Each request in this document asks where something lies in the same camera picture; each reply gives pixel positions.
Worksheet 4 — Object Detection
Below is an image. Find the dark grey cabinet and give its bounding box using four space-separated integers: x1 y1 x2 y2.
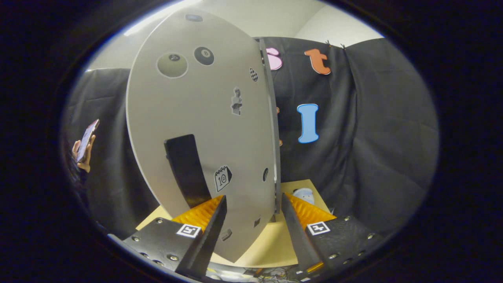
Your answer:
257 37 282 215

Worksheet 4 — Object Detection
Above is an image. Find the pale grey cabinet door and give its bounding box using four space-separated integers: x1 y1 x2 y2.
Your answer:
126 8 277 263

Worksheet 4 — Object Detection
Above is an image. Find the dark smartphone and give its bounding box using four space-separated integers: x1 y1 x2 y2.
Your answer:
77 119 100 163

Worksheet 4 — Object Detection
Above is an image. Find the pale blue white object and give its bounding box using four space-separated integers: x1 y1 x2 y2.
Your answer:
293 188 315 206

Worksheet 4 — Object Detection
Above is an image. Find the black door handle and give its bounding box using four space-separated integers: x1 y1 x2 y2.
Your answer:
164 134 213 209

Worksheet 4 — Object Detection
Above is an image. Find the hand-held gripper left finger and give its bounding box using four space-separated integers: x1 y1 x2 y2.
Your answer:
122 195 228 279

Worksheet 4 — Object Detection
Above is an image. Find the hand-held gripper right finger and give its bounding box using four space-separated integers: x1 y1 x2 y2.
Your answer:
280 192 385 276

